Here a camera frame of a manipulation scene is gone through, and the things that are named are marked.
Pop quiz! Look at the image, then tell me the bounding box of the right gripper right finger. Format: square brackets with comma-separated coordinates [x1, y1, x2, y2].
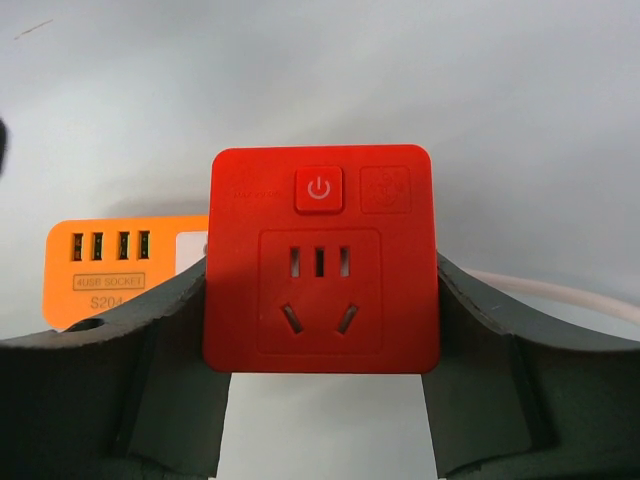
[422, 258, 639, 479]

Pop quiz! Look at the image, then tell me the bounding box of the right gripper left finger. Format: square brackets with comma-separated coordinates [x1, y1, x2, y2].
[1, 262, 230, 479]

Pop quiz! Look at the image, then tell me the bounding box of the orange power strip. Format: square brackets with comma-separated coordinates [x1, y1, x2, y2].
[42, 215, 208, 330]

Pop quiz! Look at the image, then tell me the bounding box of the red cube plug adapter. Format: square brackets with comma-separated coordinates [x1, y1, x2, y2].
[202, 144, 440, 374]

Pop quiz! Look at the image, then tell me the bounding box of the white coiled power cord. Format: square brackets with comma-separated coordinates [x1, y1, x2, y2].
[467, 269, 640, 324]

